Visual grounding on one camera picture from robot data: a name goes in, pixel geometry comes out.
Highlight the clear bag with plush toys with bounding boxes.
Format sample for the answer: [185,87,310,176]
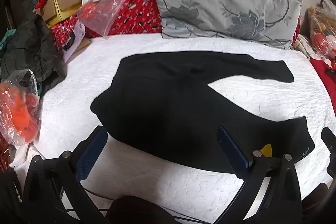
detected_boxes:
[307,5,336,64]

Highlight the yellow box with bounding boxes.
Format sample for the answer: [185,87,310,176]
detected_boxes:
[45,6,80,29]

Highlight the pale paper sheets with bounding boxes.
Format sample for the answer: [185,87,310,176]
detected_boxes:
[63,21,91,62]

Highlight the thin black cable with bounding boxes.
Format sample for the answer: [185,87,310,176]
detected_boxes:
[64,189,214,222]

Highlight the black pants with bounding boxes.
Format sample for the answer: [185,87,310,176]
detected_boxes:
[91,51,315,180]

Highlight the red patterned blanket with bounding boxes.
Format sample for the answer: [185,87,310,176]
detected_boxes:
[45,0,301,51]

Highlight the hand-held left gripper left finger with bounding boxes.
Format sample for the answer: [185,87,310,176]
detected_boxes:
[22,125,109,224]

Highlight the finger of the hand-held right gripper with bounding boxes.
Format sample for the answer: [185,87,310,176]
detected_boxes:
[321,126,336,161]

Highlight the grey floral pillow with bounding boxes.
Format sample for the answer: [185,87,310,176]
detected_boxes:
[148,0,302,50]

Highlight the red bedsheet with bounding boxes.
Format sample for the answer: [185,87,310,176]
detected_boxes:
[310,56,336,100]

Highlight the dark green jacket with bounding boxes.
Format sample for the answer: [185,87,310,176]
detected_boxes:
[0,0,67,94]

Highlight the clear bag with orange item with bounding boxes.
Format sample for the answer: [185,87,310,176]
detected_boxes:
[0,69,42,147]

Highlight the clear bag with red cloth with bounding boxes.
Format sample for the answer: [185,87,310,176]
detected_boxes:
[77,0,147,37]

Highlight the white quilted bed cover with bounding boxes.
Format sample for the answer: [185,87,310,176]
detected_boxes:
[10,35,336,224]

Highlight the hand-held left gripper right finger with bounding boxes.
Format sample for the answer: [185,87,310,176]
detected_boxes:
[214,125,303,224]

